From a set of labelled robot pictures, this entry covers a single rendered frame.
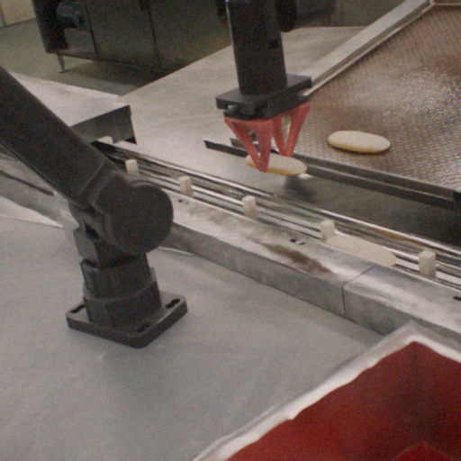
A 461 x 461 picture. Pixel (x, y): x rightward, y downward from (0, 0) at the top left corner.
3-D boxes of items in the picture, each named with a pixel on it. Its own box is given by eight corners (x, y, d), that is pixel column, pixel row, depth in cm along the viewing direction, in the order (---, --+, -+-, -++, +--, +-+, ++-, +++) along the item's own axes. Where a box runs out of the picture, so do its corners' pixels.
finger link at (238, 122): (311, 162, 94) (302, 87, 90) (268, 184, 90) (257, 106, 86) (273, 153, 99) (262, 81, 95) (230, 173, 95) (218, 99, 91)
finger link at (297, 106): (318, 158, 95) (310, 84, 90) (276, 179, 91) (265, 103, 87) (280, 149, 100) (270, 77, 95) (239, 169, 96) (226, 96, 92)
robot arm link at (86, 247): (82, 266, 87) (103, 282, 83) (58, 184, 82) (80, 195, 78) (152, 236, 91) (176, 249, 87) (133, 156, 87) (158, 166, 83)
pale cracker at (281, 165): (237, 164, 98) (235, 156, 97) (258, 153, 100) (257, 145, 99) (292, 179, 90) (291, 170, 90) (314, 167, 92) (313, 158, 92)
